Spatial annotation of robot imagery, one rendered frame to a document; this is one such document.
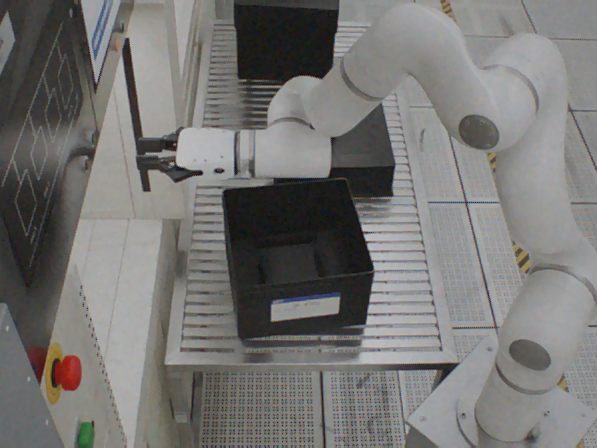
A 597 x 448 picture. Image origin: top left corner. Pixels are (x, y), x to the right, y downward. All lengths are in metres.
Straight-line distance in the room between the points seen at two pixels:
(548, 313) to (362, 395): 1.32
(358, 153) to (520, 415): 0.76
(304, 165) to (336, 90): 0.21
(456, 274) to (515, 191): 1.70
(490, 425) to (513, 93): 0.73
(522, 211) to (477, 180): 2.05
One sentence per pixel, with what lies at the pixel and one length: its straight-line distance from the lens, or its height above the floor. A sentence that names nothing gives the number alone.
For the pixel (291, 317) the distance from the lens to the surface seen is 1.57.
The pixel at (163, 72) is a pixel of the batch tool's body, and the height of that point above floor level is 1.26.
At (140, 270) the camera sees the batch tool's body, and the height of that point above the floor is 0.87.
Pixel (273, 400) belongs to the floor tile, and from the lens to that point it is 2.41.
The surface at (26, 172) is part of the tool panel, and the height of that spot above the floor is 1.58.
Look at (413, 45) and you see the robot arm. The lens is 1.04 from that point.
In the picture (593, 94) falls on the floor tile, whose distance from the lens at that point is 3.82.
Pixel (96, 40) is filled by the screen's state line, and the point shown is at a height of 1.51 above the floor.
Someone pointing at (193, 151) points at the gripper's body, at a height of 1.21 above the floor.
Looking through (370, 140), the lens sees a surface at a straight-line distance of 1.90.
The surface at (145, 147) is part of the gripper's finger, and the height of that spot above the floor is 1.19.
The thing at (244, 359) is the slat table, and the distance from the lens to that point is 1.58.
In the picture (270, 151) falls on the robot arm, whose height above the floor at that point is 1.22.
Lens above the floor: 2.08
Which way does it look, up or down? 46 degrees down
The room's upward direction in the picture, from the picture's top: 3 degrees clockwise
